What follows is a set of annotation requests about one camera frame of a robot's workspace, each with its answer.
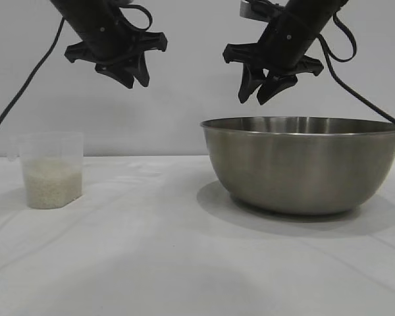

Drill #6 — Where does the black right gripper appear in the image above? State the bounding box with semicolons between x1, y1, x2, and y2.
223;13;325;106

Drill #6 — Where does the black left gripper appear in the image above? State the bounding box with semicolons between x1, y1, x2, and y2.
65;9;169;89

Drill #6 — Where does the stainless steel mixing bowl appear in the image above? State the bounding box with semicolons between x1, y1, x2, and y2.
199;115;395;217

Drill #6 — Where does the clear plastic measuring cup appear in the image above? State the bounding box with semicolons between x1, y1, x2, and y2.
8;131;85;210

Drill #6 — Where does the white uncooked rice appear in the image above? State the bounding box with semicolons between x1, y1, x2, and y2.
23;157;84;209

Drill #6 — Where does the black looped cable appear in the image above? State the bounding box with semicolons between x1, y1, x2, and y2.
317;14;359;63
117;2;154;32

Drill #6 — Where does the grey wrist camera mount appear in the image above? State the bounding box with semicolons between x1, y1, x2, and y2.
239;0;286;21

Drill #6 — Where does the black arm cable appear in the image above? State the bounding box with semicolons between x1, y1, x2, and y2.
317;34;395;133
0;16;66;145

